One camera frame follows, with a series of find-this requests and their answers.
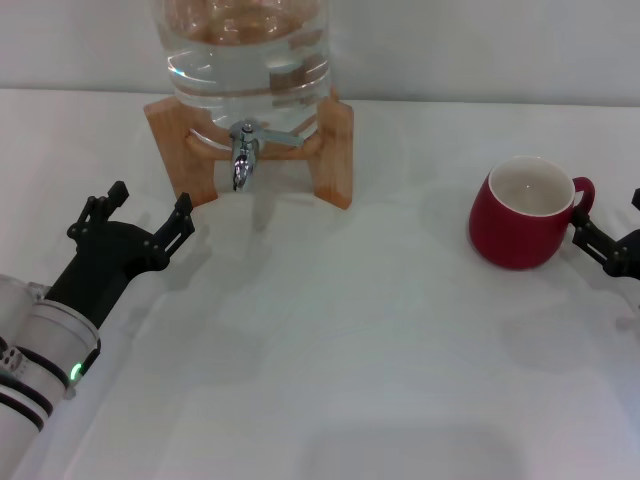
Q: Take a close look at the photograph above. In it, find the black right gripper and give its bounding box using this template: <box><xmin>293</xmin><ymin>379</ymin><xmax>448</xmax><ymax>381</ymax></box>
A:
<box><xmin>569</xmin><ymin>188</ymin><xmax>640</xmax><ymax>282</ymax></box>

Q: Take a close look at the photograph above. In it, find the chrome faucet with lever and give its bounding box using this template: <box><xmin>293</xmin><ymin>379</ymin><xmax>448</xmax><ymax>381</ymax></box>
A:
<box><xmin>228</xmin><ymin>118</ymin><xmax>305</xmax><ymax>192</ymax></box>

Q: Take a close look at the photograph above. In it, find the clear glass water dispenser jar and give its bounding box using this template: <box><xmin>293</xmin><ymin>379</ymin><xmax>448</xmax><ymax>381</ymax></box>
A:
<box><xmin>149</xmin><ymin>0</ymin><xmax>334</xmax><ymax>151</ymax></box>

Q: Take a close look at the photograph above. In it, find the red cup with white inside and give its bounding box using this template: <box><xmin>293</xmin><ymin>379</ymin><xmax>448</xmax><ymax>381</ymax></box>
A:
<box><xmin>468</xmin><ymin>155</ymin><xmax>596</xmax><ymax>271</ymax></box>

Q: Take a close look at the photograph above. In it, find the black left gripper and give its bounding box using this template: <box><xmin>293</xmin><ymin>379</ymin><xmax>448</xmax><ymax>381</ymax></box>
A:
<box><xmin>44</xmin><ymin>180</ymin><xmax>196</xmax><ymax>331</ymax></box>

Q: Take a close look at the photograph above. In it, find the wooden dispenser stand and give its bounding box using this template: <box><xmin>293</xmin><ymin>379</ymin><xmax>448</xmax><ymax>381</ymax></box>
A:
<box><xmin>143</xmin><ymin>87</ymin><xmax>355</xmax><ymax>210</ymax></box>

